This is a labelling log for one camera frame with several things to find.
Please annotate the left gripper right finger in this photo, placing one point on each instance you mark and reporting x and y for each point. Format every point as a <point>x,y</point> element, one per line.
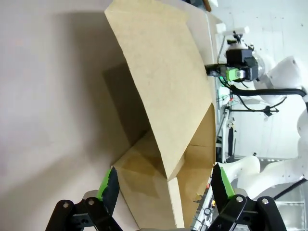
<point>223,190</point>

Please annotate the brown cardboard box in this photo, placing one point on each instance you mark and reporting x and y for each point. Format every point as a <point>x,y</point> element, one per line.
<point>163,84</point>

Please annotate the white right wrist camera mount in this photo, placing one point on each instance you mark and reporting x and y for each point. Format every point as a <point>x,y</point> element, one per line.
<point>234,29</point>

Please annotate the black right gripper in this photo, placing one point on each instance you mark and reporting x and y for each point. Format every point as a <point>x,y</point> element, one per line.
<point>240,60</point>

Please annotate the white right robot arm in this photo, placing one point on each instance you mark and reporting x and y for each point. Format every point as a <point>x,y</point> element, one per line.
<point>286,72</point>

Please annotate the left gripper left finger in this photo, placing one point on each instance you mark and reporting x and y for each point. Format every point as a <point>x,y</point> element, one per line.
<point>110,190</point>

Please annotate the white metal frame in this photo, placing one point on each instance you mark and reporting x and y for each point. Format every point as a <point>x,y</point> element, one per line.
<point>226,134</point>

